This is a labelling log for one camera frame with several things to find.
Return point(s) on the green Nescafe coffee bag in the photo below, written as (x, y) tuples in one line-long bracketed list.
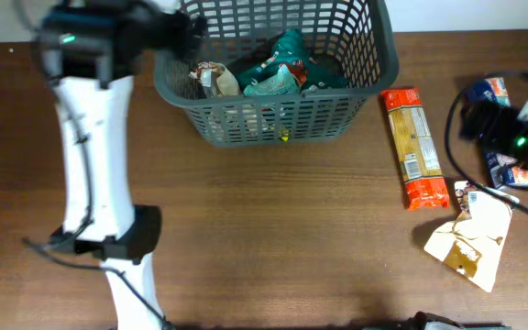
[(289, 49)]

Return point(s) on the blue tissue multipack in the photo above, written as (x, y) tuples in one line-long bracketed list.
[(503, 170)]

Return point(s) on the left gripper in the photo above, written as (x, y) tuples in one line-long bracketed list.
[(175, 44)]

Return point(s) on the beige chocolate snack pouch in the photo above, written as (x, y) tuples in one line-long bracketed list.
[(217, 81)]

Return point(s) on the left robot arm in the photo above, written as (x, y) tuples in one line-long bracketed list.
[(88, 55)]

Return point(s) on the orange spaghetti pasta packet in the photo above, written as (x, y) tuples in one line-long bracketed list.
[(421, 172)]

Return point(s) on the cream snack pouch right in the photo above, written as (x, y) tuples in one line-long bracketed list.
[(472, 244)]

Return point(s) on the grey plastic basket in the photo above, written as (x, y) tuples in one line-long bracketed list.
[(353, 38)]

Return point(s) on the light teal tissue packet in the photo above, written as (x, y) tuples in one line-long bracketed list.
[(283, 82)]

